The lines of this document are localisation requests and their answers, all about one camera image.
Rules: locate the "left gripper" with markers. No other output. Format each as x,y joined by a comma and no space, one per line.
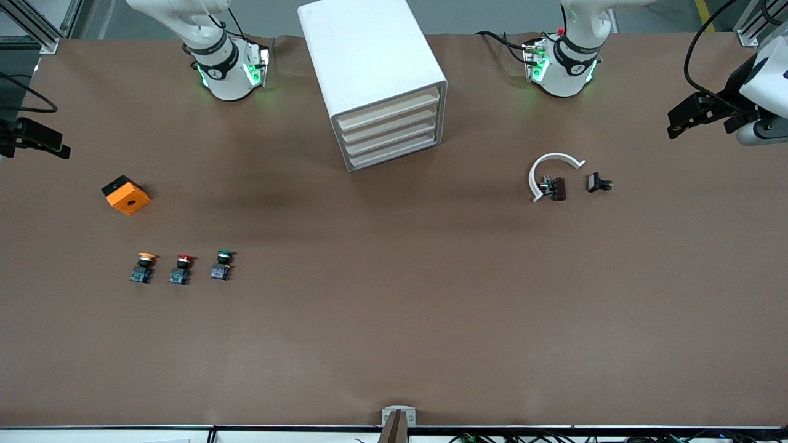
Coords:
732,96

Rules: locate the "green push button switch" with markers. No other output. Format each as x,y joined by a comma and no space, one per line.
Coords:
220,271

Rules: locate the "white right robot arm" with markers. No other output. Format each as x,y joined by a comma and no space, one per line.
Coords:
225,80

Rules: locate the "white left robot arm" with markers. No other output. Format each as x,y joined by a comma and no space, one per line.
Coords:
563,80

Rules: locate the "orange box with hole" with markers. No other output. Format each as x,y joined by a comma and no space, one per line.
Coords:
129,200

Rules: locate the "small black component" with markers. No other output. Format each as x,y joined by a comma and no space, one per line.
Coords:
595,182

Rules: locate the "white curved plastic clip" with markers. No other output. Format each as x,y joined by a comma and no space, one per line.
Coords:
554,156

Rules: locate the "brown terminal block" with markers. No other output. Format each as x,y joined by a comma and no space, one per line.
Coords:
559,188

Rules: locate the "aluminium frame profile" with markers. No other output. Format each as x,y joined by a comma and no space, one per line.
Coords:
745,38
46,43

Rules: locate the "yellow push button switch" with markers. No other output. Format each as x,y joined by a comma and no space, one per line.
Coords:
143,271

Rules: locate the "red push button switch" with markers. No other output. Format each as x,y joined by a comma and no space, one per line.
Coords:
180,274

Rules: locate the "grey metal bracket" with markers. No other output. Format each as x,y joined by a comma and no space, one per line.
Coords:
386,415

